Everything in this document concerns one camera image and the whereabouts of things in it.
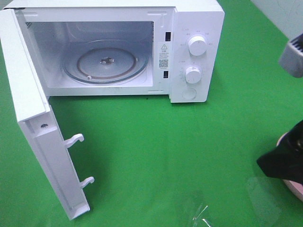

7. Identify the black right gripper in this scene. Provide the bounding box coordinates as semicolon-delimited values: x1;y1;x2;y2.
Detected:
257;121;303;184

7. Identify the pink round plate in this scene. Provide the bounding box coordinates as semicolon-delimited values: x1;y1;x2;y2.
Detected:
276;132;303;201

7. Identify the round white door button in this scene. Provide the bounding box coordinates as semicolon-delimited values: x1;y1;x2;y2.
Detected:
182;88;196;100

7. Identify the white microwave knob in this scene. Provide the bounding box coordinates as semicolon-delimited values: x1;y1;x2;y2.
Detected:
188;34;207;56
185;66;202;84

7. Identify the white microwave door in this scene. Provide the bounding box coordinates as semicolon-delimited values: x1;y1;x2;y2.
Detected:
0;9;94;219

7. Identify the white microwave oven body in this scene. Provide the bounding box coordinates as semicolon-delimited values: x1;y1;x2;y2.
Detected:
3;0;224;103

